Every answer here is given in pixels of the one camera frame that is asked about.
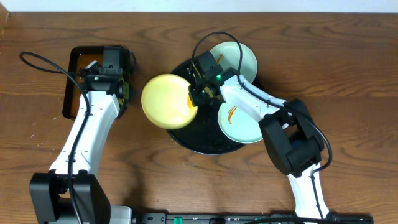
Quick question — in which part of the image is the yellow plate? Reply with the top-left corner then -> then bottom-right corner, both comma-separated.
141,74 -> 198,129

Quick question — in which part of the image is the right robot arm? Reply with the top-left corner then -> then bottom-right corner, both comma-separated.
188,51 -> 330,222

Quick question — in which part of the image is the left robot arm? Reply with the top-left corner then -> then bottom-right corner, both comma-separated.
29,45 -> 136,223

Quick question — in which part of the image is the black rectangular wash tray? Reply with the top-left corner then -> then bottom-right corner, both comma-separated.
62,45 -> 133,121

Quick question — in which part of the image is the round black serving tray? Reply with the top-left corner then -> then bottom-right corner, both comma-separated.
166,57 -> 265,156

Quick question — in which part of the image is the far light green plate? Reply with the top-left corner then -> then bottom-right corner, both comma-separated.
210,42 -> 258,83

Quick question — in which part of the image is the light green plate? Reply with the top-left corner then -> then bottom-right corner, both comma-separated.
218,103 -> 262,144
210,42 -> 258,83

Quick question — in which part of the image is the near light green plate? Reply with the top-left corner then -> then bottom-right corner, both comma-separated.
218,103 -> 262,144

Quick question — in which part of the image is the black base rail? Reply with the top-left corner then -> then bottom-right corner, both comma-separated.
134,213 -> 374,224

